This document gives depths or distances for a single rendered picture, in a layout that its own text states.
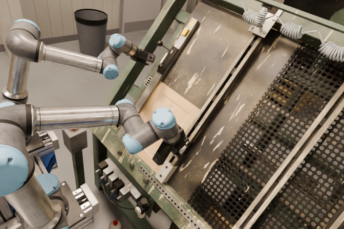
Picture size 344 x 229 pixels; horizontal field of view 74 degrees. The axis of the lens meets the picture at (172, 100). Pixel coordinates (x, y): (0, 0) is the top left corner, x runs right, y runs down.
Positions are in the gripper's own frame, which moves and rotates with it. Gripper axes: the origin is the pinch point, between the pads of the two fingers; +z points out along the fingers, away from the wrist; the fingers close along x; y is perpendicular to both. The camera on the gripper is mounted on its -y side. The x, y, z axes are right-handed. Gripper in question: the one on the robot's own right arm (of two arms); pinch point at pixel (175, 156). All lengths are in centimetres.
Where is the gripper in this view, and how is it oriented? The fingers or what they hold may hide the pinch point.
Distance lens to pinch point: 107.5
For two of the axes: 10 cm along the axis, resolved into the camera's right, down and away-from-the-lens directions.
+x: -6.6, -5.5, 5.1
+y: 7.3, -6.3, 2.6
